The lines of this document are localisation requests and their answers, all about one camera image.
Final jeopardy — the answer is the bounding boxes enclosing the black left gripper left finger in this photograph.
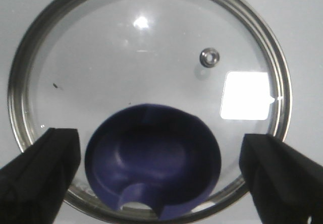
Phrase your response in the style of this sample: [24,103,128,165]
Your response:
[1,128,81,223]

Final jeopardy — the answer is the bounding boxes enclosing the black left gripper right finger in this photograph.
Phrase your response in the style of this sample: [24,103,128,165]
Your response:
[239,134,322,223]

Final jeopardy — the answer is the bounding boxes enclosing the glass lid with blue knob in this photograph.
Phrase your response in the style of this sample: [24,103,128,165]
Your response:
[8,0,292,223]

